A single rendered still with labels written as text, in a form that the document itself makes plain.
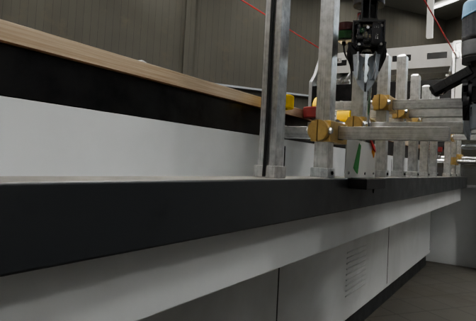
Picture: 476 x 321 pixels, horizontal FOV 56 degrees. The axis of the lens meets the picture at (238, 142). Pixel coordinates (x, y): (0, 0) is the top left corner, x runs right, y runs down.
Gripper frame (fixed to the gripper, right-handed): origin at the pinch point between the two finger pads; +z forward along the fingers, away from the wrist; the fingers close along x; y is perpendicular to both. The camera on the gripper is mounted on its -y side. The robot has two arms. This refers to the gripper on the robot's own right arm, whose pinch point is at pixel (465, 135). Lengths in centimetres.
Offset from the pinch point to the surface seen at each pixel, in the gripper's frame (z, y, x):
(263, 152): 8, -27, -58
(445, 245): 68, -39, 262
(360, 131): 1.3, -19.4, -26.5
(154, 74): -6, -46, -68
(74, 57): -5, -46, -86
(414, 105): -11.5, -17.8, 23.5
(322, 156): 7.5, -26.7, -30.8
